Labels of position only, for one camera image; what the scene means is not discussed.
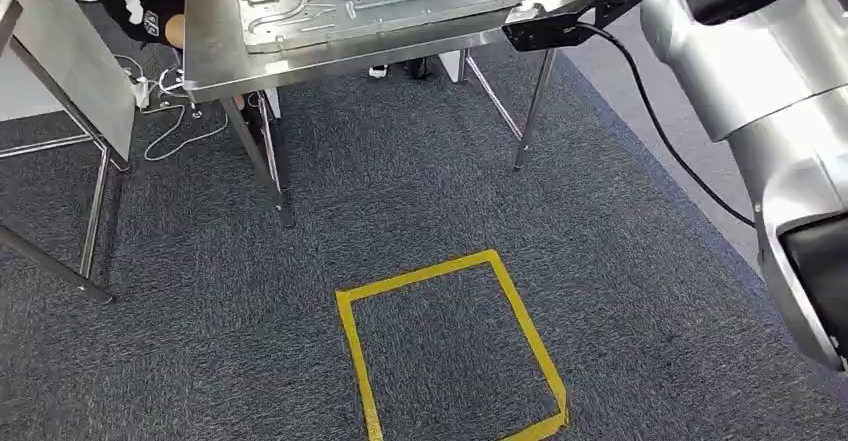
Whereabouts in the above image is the person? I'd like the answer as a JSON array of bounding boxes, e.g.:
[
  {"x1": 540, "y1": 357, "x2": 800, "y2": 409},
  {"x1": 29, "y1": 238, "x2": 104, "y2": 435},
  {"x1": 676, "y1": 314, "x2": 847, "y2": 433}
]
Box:
[
  {"x1": 367, "y1": 55, "x2": 433, "y2": 82},
  {"x1": 74, "y1": 0, "x2": 266, "y2": 131}
]

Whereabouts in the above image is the pressed metal panel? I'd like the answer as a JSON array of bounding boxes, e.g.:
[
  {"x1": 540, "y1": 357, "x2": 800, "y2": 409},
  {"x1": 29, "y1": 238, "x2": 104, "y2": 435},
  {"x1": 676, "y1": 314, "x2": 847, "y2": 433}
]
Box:
[{"x1": 237, "y1": 0, "x2": 529, "y2": 55}]

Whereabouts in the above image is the yellow floor tape square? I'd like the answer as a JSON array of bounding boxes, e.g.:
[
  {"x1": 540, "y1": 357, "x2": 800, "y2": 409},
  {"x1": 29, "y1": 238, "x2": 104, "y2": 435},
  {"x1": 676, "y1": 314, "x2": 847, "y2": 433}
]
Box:
[{"x1": 335, "y1": 249, "x2": 570, "y2": 441}]

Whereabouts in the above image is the steel table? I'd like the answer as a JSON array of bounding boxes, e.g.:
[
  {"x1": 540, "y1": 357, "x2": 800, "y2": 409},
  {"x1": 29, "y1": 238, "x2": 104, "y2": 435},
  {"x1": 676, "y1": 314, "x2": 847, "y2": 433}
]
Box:
[
  {"x1": 0, "y1": 0, "x2": 137, "y2": 305},
  {"x1": 183, "y1": 0, "x2": 579, "y2": 231}
]

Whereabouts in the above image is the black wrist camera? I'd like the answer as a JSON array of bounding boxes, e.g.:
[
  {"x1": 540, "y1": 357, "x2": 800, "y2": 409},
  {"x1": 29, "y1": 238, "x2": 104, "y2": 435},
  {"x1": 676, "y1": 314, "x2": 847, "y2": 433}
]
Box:
[{"x1": 501, "y1": 0, "x2": 648, "y2": 53}]

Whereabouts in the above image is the white cable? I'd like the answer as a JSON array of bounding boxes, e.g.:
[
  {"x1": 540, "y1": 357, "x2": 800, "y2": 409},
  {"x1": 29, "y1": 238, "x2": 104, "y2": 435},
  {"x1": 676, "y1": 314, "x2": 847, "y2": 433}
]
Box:
[{"x1": 112, "y1": 53, "x2": 231, "y2": 163}]

